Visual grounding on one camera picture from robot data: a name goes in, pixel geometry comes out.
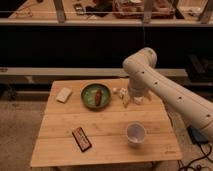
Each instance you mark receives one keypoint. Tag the green round plate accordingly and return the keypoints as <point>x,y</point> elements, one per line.
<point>88,96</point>

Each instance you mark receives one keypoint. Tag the white patterned box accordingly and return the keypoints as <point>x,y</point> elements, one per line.
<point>124,92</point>

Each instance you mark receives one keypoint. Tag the wooden table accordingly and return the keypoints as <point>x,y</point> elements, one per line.
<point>105,129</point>

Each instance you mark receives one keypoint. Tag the red chocolate bar packet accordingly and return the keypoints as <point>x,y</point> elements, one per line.
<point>81,139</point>

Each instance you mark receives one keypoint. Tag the blue foot pedal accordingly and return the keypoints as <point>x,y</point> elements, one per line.
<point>196,137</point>

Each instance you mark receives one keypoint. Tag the brown sausage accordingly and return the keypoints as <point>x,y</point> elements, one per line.
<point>98,97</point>

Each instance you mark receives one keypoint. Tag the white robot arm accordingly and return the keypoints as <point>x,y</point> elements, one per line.
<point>143,77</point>

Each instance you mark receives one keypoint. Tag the yellow sponge block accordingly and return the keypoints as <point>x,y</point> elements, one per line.
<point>126,101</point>

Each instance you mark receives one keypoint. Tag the white paper cup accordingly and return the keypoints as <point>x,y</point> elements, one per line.
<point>135,134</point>

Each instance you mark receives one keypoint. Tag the white rectangular sponge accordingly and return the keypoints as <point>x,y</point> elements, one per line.
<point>63,95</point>

